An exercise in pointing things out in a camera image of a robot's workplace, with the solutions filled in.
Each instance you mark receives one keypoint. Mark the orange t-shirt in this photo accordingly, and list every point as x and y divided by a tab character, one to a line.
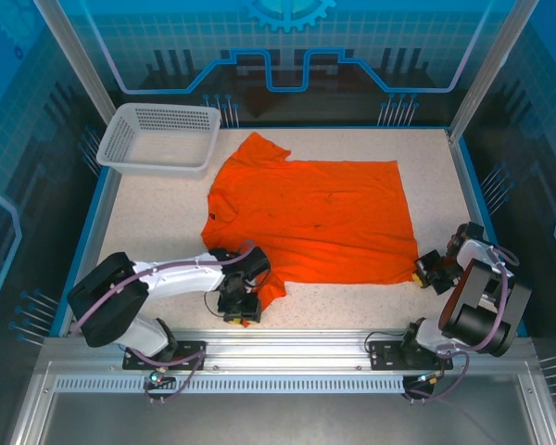
315	208

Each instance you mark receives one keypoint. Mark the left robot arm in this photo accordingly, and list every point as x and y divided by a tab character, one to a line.
111	301

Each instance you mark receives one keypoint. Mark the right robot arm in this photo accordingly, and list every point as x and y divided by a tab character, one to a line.
486	315

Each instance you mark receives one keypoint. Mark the blue table edge strip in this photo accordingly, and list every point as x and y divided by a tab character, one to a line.
95	208
470	185

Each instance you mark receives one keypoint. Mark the small connector with LED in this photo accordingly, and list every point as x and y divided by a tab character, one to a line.
160	376
431	377

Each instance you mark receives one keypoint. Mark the metal front panel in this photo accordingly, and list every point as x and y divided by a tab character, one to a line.
278	417

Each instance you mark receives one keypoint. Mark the white perforated plastic basket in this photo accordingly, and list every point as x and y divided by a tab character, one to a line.
116	139

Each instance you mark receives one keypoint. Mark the aluminium mounting rail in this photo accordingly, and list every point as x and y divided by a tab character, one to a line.
282	347

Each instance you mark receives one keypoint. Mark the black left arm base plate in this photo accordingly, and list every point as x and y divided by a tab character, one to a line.
190	359

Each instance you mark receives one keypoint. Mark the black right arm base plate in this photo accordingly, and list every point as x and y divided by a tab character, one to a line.
382	357

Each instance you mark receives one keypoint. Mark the aluminium frame post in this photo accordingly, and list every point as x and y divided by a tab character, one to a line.
489	69
76	60

